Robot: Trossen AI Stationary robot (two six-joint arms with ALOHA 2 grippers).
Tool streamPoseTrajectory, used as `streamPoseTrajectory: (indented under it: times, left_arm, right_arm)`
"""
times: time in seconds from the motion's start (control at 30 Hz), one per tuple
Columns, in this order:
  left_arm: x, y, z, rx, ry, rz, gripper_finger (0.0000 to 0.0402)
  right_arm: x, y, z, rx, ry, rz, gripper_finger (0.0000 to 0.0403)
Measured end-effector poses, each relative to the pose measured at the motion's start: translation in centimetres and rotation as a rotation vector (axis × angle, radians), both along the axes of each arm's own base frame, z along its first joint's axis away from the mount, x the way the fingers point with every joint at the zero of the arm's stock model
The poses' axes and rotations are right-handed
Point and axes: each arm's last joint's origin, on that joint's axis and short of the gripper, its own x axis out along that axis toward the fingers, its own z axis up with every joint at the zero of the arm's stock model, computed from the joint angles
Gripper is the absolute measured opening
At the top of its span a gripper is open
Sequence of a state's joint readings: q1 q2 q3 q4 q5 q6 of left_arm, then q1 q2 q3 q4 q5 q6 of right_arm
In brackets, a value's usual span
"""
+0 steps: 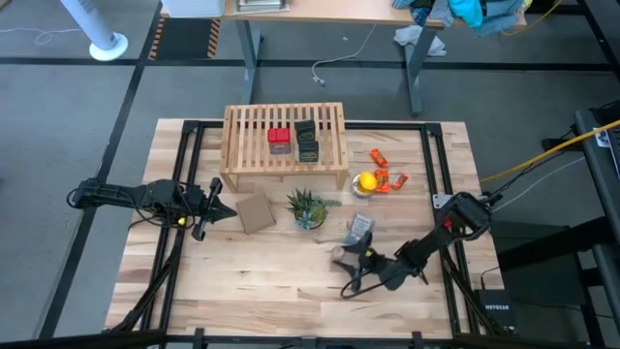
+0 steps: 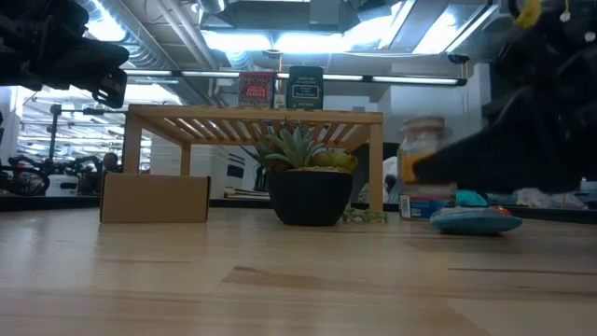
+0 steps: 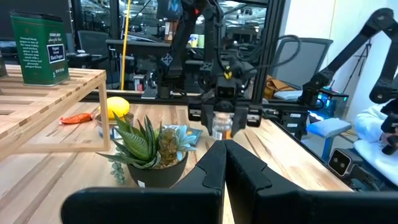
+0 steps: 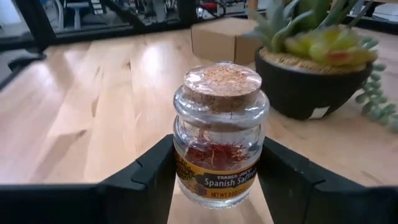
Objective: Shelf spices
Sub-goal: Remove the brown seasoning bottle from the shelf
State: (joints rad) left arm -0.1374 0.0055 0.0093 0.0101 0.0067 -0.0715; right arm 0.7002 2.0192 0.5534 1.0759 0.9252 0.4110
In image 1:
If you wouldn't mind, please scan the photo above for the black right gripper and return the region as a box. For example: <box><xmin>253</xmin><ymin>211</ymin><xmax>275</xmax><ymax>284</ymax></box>
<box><xmin>332</xmin><ymin>231</ymin><xmax>388</xmax><ymax>294</ymax></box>

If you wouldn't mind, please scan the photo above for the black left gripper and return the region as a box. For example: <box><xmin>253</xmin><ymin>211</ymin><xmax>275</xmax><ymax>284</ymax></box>
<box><xmin>186</xmin><ymin>176</ymin><xmax>238</xmax><ymax>242</ymax></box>

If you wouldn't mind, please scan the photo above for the brown cardboard box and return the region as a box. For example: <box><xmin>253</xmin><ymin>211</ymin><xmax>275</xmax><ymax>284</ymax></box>
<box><xmin>235</xmin><ymin>192</ymin><xmax>278</xmax><ymax>236</ymax></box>

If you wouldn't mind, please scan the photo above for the wooden slatted shelf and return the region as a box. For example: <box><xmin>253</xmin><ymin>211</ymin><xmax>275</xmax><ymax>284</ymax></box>
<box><xmin>219</xmin><ymin>101</ymin><xmax>351</xmax><ymax>194</ymax></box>

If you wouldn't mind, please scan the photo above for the red spice tin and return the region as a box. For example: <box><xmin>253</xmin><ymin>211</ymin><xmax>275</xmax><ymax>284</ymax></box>
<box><xmin>266</xmin><ymin>127</ymin><xmax>293</xmax><ymax>155</ymax></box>

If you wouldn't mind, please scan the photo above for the flat silver spice pouch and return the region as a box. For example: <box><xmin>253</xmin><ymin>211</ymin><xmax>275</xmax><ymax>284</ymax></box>
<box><xmin>344</xmin><ymin>213</ymin><xmax>375</xmax><ymax>246</ymax></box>

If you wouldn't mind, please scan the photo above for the succulent plant in black pot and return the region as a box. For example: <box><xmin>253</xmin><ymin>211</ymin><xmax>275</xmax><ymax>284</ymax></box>
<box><xmin>285</xmin><ymin>187</ymin><xmax>343</xmax><ymax>231</ymax></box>

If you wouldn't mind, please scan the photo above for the small tin can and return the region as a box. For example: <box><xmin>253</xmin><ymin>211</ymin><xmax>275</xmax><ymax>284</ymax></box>
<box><xmin>351</xmin><ymin>173</ymin><xmax>377</xmax><ymax>199</ymax></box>

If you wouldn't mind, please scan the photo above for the black Netgear router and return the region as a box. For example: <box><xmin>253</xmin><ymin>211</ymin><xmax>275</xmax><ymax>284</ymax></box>
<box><xmin>474</xmin><ymin>289</ymin><xmax>517</xmax><ymax>335</ymax></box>

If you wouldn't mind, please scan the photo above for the black hazard-striped floor mat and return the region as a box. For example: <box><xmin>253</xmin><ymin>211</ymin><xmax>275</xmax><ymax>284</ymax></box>
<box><xmin>147</xmin><ymin>16</ymin><xmax>222</xmax><ymax>62</ymax></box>

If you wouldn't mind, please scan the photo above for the white box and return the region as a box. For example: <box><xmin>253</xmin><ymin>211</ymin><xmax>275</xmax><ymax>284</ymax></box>
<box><xmin>159</xmin><ymin>0</ymin><xmax>227</xmax><ymax>19</ymax></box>

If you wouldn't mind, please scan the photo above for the stack of papers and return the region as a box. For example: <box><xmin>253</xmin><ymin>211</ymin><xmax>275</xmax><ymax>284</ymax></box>
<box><xmin>232</xmin><ymin>0</ymin><xmax>292</xmax><ymax>16</ymax></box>

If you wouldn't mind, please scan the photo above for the white tower fan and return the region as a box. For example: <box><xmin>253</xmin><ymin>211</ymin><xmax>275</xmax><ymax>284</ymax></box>
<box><xmin>60</xmin><ymin>0</ymin><xmax>130</xmax><ymax>63</ymax></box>

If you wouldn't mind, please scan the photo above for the white cloth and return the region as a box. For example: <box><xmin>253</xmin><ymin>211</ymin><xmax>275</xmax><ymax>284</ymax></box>
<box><xmin>392</xmin><ymin>24</ymin><xmax>448</xmax><ymax>58</ymax></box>

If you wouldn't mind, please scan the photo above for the wooden desk with grey legs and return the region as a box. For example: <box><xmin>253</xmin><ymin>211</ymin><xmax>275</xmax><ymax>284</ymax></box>
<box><xmin>159</xmin><ymin>0</ymin><xmax>528</xmax><ymax>117</ymax></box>

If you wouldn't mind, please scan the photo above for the black side bench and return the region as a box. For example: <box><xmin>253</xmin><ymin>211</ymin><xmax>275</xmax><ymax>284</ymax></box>
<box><xmin>573</xmin><ymin>99</ymin><xmax>620</xmax><ymax>349</ymax></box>

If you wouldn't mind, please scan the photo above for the black aluminium table frame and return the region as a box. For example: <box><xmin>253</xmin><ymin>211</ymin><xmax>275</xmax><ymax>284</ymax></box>
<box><xmin>104</xmin><ymin>119</ymin><xmax>505</xmax><ymax>340</ymax></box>

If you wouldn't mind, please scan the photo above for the grey floor cable with plug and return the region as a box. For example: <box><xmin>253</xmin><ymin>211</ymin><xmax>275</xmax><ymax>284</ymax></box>
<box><xmin>311</xmin><ymin>23</ymin><xmax>378</xmax><ymax>87</ymax></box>

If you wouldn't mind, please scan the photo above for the light grey cable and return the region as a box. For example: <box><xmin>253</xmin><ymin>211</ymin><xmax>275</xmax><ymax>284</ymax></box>
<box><xmin>491</xmin><ymin>155</ymin><xmax>587</xmax><ymax>214</ymax></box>

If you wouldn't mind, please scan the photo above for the thick yellow cable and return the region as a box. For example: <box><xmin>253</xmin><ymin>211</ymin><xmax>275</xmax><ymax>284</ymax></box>
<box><xmin>479</xmin><ymin>118</ymin><xmax>620</xmax><ymax>185</ymax></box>

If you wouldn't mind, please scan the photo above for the thin white floor cable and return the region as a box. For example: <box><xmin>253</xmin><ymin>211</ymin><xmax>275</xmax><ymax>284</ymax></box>
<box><xmin>0</xmin><ymin>26</ymin><xmax>83</xmax><ymax>47</ymax></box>

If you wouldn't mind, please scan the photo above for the thin yellow cable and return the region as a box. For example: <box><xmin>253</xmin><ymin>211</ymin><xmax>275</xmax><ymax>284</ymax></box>
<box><xmin>501</xmin><ymin>0</ymin><xmax>566</xmax><ymax>38</ymax></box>

